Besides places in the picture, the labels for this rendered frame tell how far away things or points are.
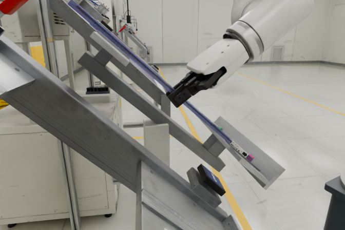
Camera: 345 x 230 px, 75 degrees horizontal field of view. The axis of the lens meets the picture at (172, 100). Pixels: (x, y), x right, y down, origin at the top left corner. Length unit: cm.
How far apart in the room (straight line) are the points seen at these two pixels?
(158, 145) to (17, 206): 108
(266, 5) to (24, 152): 121
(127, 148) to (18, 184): 114
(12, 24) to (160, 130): 84
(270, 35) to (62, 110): 38
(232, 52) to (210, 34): 764
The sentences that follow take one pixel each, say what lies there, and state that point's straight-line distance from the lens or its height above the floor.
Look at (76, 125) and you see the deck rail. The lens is 34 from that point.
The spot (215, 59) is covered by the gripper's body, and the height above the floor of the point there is 99.
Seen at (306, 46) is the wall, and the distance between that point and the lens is 981.
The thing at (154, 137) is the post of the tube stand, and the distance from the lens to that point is 57.
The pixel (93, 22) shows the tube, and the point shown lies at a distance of 43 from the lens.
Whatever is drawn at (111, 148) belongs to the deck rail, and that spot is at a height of 88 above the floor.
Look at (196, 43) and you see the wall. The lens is 795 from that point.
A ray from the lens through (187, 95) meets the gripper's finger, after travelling 44.
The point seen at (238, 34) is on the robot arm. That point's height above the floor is 104.
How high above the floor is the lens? 104
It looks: 16 degrees down
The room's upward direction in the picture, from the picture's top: straight up
